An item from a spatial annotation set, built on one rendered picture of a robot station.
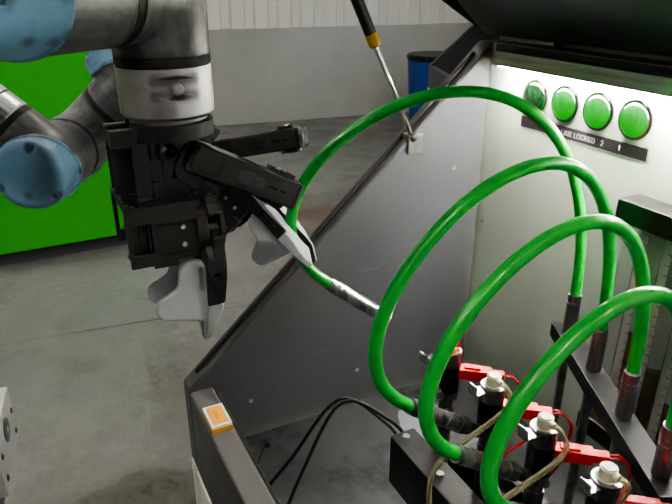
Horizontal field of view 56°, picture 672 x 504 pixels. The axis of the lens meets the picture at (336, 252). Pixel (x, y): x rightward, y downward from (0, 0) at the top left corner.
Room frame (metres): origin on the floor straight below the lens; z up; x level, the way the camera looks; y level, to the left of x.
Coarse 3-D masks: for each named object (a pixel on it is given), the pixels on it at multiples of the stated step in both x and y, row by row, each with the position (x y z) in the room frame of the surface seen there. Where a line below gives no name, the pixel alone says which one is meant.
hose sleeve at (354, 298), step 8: (336, 280) 0.73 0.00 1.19; (328, 288) 0.72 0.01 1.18; (336, 288) 0.72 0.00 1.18; (344, 288) 0.73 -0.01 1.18; (344, 296) 0.72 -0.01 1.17; (352, 296) 0.72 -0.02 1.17; (360, 296) 0.73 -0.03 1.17; (352, 304) 0.73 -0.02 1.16; (360, 304) 0.72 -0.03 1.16; (368, 304) 0.73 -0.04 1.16; (376, 304) 0.73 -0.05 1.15; (368, 312) 0.73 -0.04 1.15; (376, 312) 0.73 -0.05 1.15
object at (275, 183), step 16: (192, 144) 0.51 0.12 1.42; (208, 144) 0.55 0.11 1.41; (192, 160) 0.51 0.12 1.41; (208, 160) 0.51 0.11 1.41; (224, 160) 0.52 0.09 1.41; (240, 160) 0.53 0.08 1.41; (208, 176) 0.51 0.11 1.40; (224, 176) 0.52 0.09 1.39; (240, 176) 0.52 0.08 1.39; (256, 176) 0.53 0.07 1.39; (272, 176) 0.54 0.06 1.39; (288, 176) 0.56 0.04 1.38; (256, 192) 0.53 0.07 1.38; (272, 192) 0.54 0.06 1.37; (288, 192) 0.55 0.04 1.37
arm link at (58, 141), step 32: (0, 96) 0.66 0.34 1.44; (0, 128) 0.64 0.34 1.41; (32, 128) 0.65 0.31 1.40; (64, 128) 0.69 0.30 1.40; (0, 160) 0.61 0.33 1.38; (32, 160) 0.62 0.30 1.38; (64, 160) 0.63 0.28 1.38; (96, 160) 0.72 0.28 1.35; (32, 192) 0.62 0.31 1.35; (64, 192) 0.63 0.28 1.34
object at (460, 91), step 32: (416, 96) 0.73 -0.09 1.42; (448, 96) 0.73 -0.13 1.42; (480, 96) 0.74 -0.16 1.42; (512, 96) 0.74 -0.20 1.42; (352, 128) 0.73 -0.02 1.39; (544, 128) 0.74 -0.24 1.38; (320, 160) 0.72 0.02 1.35; (576, 192) 0.75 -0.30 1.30; (288, 224) 0.72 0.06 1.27; (576, 256) 0.75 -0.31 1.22; (576, 288) 0.75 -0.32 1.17
